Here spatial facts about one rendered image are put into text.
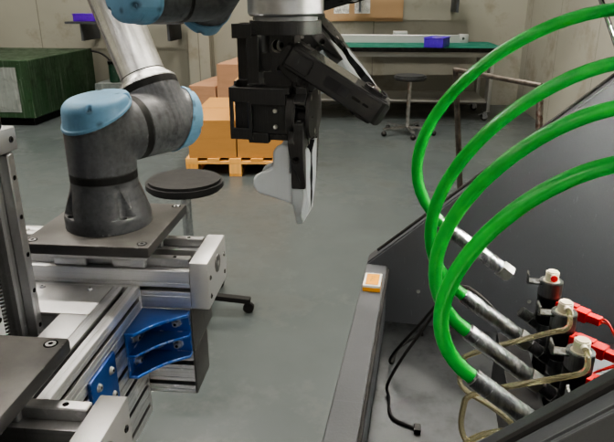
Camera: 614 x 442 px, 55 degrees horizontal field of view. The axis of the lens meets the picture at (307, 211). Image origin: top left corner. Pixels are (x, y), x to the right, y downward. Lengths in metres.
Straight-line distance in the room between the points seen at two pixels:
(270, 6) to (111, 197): 0.58
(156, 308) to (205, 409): 1.25
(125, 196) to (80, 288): 0.18
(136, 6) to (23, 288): 0.45
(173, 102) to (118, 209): 0.22
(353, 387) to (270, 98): 0.40
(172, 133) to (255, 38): 0.54
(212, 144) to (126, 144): 3.99
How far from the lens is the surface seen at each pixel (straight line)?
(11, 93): 7.77
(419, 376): 1.04
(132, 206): 1.08
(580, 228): 1.13
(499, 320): 0.73
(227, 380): 2.46
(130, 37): 1.18
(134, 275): 1.09
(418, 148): 0.73
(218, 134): 5.01
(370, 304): 0.99
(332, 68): 0.59
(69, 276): 1.14
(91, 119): 1.04
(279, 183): 0.62
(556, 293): 0.80
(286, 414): 2.28
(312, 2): 0.59
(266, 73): 0.61
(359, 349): 0.88
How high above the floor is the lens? 1.42
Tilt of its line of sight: 20 degrees down
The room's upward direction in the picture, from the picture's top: straight up
